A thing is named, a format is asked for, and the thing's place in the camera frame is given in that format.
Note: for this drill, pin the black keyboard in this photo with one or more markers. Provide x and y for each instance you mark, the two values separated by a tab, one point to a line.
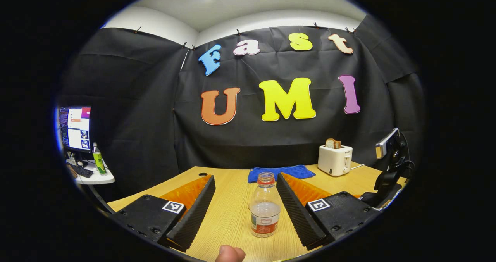
81	171

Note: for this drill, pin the white side table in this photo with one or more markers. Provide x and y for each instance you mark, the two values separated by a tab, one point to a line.
97	178

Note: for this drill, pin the computer monitor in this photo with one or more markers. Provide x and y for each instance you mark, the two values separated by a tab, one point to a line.
75	128

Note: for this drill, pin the green drink bottle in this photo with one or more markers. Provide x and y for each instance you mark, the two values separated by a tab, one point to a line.
99	161

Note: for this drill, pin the bread slices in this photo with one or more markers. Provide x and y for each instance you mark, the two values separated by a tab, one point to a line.
332	143

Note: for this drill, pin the blue towel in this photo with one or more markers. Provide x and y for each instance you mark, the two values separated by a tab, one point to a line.
286	173

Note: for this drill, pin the clear plastic water bottle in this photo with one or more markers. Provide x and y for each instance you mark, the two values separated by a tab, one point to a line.
265	211

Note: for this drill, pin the white toaster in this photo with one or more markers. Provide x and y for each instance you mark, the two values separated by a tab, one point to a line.
334	160

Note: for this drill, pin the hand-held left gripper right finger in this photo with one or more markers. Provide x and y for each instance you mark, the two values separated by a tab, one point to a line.
298	215

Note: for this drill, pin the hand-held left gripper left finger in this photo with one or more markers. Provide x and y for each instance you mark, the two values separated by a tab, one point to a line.
193	215

